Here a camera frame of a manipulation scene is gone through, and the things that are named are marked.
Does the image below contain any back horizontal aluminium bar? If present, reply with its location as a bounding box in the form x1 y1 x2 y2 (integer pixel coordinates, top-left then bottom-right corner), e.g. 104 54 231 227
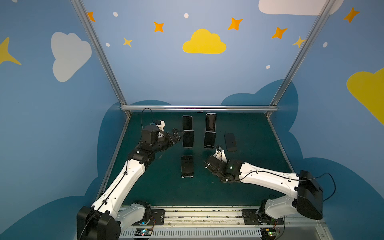
121 105 278 112

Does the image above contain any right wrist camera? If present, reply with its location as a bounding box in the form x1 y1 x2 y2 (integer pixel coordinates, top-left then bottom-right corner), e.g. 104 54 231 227
214 146 227 163

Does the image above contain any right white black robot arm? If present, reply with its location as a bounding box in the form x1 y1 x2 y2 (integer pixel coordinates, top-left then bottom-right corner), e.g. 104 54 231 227
205 154 323 224

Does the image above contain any aluminium frame post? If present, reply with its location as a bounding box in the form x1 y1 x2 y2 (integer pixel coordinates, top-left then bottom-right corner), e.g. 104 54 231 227
71 0 127 105
270 0 336 108

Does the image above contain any right green circuit board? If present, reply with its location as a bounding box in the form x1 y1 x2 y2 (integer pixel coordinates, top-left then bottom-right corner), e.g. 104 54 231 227
260 228 280 240

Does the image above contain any left green circuit board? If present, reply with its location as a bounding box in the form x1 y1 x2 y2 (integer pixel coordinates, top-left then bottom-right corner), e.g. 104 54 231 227
134 228 153 237

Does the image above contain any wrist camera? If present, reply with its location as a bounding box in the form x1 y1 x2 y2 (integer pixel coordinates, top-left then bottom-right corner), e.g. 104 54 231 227
214 146 227 163
155 120 166 131

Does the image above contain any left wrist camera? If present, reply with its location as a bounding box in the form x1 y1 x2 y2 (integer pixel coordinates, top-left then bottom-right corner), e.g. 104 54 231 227
155 120 166 131

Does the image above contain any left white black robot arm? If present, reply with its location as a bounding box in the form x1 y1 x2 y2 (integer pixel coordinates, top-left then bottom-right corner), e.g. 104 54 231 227
77 121 185 240

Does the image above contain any left aluminium frame post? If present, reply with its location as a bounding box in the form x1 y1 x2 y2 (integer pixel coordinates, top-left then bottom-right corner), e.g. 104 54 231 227
71 0 127 105

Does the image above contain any back left phone purple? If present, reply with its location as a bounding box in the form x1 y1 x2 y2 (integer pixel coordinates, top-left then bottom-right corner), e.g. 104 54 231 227
182 116 193 131

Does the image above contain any phone dark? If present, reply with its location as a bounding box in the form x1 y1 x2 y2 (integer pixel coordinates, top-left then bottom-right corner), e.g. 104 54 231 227
181 156 194 177
204 132 216 149
183 130 195 148

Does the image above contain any phone white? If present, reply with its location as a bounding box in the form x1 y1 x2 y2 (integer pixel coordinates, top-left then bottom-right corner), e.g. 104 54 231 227
224 133 238 152

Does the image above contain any green circuit board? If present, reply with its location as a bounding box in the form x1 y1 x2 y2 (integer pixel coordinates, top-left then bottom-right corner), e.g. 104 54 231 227
260 228 280 240
134 228 153 237

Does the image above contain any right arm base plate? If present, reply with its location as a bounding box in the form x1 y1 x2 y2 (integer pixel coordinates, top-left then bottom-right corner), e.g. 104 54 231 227
242 209 285 225

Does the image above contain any aluminium mounting rail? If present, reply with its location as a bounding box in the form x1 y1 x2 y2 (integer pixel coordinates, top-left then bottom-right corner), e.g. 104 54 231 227
118 206 333 240

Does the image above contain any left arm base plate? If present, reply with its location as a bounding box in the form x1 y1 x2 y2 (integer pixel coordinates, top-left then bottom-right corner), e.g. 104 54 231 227
133 210 165 226

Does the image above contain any right aluminium frame post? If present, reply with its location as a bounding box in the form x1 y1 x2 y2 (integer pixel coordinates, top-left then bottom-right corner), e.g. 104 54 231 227
270 0 336 108

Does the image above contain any back right phone silver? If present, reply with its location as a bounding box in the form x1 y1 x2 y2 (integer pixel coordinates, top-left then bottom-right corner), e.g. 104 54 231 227
206 113 217 132

